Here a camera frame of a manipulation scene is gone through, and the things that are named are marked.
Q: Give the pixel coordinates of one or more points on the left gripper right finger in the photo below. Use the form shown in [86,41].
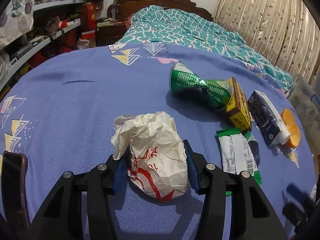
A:
[251,214]

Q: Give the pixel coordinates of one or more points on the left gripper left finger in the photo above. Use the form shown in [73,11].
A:
[60,215]

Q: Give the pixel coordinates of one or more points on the green white sachet wrapper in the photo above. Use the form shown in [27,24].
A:
[239,152]

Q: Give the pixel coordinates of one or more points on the white blue tissue pack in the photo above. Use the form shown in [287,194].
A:
[269,121]

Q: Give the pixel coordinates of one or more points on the white paper bag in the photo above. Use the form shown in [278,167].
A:
[157,159]

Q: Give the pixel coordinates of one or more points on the yellow red medicine box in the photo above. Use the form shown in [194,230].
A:
[237,109]

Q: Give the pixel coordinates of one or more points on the crushed green can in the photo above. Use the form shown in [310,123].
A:
[216,93]

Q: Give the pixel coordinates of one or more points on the dark smartphone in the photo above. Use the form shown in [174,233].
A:
[14,168]

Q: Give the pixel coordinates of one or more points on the purple patterned bed sheet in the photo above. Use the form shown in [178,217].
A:
[60,116]

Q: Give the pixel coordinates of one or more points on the dark wooden nightstand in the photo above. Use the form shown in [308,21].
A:
[109,34]

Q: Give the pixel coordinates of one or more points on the beige leaf curtain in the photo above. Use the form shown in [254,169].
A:
[283,31]

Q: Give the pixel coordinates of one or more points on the white home printed cloth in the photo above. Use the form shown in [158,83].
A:
[16,20]

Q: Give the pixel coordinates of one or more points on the carved wooden headboard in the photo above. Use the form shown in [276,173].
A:
[124,8]

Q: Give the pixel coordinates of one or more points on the teal patterned quilt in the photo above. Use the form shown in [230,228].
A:
[159,25]

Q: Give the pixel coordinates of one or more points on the grey bin blue handle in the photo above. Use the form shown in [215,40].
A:
[306,104]

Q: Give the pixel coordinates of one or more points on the grey wall shelves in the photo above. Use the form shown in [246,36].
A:
[39,42]

